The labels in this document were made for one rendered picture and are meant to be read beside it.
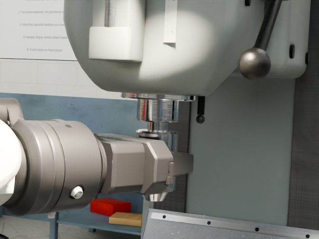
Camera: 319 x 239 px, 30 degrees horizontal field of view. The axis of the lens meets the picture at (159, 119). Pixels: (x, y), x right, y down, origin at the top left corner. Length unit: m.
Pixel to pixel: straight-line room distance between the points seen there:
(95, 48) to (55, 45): 5.15
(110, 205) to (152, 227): 3.94
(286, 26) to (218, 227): 0.43
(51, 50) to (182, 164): 5.09
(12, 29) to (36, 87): 0.63
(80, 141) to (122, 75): 0.08
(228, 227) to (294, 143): 0.18
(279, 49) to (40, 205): 0.35
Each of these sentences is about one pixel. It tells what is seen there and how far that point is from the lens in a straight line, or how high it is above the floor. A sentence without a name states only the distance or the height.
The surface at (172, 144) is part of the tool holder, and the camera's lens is 0.65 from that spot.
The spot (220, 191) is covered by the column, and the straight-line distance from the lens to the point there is 1.04.
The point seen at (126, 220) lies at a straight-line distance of 4.73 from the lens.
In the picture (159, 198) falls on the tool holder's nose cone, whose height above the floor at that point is 1.19.
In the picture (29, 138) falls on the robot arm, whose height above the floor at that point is 1.27.
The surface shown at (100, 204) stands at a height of 0.31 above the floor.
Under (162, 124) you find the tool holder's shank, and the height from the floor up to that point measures 1.28.
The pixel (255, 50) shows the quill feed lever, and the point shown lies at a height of 1.35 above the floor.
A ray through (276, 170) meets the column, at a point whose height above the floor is 1.19.
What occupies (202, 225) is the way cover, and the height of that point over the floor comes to 1.08.
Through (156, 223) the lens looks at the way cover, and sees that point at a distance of 1.07.
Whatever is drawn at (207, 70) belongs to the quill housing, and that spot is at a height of 1.34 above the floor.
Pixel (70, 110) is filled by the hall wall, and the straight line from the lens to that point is 5.59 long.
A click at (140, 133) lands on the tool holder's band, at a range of 0.65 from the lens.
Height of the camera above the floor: 1.32
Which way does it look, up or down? 3 degrees down
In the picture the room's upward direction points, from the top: 3 degrees clockwise
